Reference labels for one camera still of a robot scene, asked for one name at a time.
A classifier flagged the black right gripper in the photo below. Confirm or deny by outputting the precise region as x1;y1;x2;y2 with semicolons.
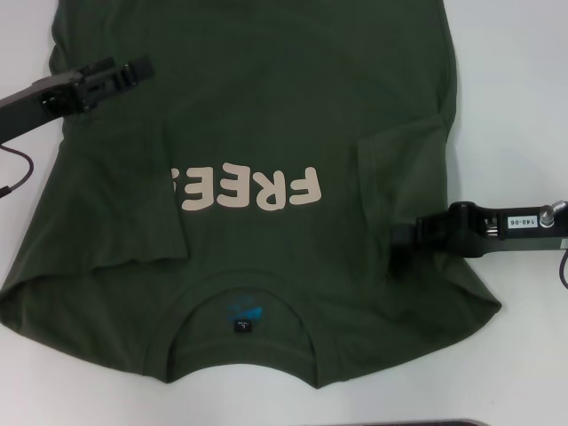
389;199;568;259

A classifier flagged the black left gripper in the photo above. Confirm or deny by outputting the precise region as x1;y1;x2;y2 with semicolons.
0;55;157;144

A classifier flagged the dark green FREE t-shirt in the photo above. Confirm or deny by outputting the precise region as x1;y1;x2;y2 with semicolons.
0;0;503;390

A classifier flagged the dark left arm cable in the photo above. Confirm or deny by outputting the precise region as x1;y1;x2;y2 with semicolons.
0;143;36;200

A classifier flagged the silver right cable connector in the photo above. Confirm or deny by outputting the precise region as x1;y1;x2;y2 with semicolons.
538;199;568;229

